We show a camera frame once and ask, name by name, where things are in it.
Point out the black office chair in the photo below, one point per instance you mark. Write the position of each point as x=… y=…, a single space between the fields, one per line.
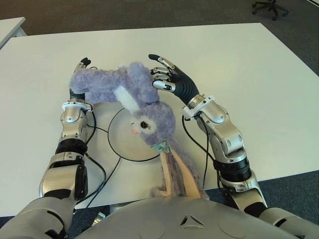
x=271 y=8

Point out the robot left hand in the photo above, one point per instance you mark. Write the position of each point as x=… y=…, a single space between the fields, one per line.
x=83 y=62

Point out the white table leg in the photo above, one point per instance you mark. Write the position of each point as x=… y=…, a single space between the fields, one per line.
x=117 y=207

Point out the purple plush bunny doll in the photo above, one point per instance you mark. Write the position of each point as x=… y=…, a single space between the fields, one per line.
x=149 y=99

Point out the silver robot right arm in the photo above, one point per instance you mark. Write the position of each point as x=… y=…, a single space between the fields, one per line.
x=224 y=139

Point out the silver robot torso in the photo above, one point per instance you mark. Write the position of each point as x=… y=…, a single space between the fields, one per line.
x=174 y=219

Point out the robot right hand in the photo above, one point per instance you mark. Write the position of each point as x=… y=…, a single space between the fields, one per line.
x=184 y=85

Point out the metal bracket under table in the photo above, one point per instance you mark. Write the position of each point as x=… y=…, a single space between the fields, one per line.
x=98 y=217

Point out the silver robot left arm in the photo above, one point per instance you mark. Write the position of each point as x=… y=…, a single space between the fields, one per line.
x=69 y=124

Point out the white plate black rim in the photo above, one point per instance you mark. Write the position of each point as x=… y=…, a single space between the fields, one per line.
x=122 y=139

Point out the white neighbouring desk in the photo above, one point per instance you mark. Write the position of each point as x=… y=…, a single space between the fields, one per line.
x=10 y=31

